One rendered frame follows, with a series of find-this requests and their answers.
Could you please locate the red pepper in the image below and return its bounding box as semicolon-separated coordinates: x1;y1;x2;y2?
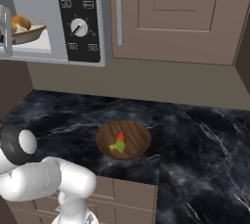
115;131;128;144

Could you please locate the brown drawer front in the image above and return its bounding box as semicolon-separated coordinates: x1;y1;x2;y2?
112;178;158;207
85;175;115;201

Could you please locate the grey cupboard door handle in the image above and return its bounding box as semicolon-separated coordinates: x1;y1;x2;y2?
115;0;124;47

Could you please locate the microwave start button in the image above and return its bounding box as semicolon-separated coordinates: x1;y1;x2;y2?
87;43;100;53

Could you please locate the brown wall cupboard door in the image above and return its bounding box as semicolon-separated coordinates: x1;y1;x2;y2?
108;0;250;67

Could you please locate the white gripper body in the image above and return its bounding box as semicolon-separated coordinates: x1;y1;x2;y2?
0;4;15;58

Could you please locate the grey microwave oven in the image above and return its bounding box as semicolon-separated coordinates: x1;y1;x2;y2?
0;0;113;67

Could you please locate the round wooden plate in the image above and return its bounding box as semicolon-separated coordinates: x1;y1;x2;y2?
95;119;152;161

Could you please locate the brown potato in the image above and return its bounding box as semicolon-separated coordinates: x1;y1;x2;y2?
11;15;32;32

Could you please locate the tan bowl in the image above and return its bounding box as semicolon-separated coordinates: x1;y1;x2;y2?
11;22;48;46

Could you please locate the white garlic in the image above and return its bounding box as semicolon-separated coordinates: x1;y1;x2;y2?
14;23;30;34

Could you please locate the green broccoli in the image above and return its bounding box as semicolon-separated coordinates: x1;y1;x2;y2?
107;139;127;155

